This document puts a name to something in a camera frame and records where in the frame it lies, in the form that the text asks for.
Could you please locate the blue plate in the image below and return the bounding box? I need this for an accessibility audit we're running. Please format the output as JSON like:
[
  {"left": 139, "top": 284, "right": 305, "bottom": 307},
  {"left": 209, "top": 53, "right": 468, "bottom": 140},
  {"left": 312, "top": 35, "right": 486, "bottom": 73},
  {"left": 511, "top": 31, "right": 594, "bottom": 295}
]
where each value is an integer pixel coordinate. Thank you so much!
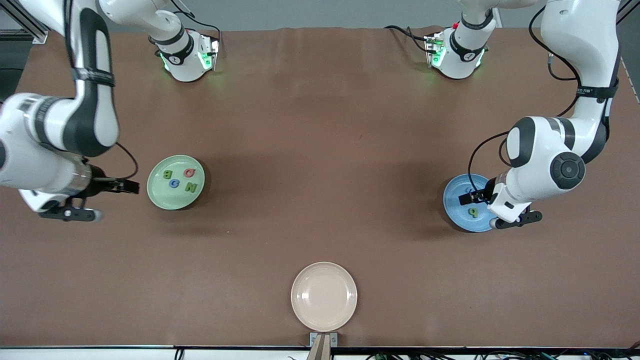
[{"left": 442, "top": 173, "right": 506, "bottom": 233}]

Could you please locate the light green plate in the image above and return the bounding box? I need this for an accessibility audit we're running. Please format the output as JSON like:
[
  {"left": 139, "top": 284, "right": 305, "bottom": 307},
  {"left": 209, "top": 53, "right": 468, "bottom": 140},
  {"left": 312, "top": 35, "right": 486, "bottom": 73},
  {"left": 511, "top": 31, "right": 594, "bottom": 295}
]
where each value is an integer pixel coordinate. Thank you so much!
[{"left": 146, "top": 154, "right": 206, "bottom": 211}]

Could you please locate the black table edge strip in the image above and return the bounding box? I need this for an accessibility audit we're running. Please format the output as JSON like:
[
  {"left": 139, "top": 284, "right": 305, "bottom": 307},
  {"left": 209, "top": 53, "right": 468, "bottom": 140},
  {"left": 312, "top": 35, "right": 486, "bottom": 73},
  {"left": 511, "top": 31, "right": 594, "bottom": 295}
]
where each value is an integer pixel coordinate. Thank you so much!
[{"left": 0, "top": 344, "right": 640, "bottom": 357}]

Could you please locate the brown table cover sheet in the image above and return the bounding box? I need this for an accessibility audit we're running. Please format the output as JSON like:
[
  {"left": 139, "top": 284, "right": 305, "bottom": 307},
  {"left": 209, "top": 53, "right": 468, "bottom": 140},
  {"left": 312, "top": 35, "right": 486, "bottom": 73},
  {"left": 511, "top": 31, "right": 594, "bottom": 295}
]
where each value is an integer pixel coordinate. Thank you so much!
[{"left": 0, "top": 27, "right": 640, "bottom": 348}]

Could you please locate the beige plate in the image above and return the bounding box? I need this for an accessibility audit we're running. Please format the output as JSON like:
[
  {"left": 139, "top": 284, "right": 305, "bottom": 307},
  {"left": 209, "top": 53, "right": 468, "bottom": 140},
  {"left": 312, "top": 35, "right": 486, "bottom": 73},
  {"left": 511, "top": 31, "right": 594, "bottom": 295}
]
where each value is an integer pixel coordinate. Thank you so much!
[{"left": 290, "top": 261, "right": 359, "bottom": 333}]

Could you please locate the silver base connector bracket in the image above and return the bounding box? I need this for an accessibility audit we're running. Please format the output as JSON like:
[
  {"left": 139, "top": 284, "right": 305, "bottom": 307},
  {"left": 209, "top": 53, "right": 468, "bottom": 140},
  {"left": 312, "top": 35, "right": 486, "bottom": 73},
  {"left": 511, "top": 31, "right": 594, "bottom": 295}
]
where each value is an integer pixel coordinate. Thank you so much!
[
  {"left": 198, "top": 33, "right": 221, "bottom": 72},
  {"left": 424, "top": 31, "right": 447, "bottom": 69}
]

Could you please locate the aluminium frame profile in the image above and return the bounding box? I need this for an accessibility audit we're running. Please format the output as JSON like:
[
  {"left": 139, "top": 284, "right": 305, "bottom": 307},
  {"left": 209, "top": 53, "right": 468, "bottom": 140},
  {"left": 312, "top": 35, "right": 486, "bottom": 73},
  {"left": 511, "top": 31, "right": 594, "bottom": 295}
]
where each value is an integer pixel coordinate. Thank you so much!
[{"left": 0, "top": 7, "right": 49, "bottom": 45}]

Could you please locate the black right arm base cable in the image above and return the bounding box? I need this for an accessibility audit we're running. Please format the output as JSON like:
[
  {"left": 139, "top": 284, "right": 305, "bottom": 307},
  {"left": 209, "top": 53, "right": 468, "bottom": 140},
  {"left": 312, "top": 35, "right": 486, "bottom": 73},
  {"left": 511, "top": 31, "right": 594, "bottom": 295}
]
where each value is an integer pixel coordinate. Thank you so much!
[{"left": 170, "top": 10, "right": 222, "bottom": 48}]

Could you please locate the black arm base cable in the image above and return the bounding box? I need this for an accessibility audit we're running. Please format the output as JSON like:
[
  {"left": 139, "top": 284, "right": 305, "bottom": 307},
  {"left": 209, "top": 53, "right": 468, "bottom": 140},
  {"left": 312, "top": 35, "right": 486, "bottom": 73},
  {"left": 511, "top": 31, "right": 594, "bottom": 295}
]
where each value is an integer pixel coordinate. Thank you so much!
[
  {"left": 384, "top": 25, "right": 433, "bottom": 53},
  {"left": 170, "top": 10, "right": 222, "bottom": 48}
]

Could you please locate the black left arm base cable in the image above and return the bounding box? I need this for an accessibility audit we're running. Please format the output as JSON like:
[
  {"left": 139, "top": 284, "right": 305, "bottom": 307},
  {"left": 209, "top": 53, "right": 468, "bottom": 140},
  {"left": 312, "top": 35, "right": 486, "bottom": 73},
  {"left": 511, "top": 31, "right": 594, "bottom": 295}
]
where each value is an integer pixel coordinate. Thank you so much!
[{"left": 384, "top": 25, "right": 433, "bottom": 53}]

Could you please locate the beige camera mount post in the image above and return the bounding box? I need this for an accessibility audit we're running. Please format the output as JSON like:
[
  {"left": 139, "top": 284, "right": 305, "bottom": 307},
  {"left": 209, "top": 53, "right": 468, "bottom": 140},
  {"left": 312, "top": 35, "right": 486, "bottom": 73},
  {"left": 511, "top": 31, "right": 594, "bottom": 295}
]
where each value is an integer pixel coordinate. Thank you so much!
[{"left": 306, "top": 334, "right": 333, "bottom": 360}]

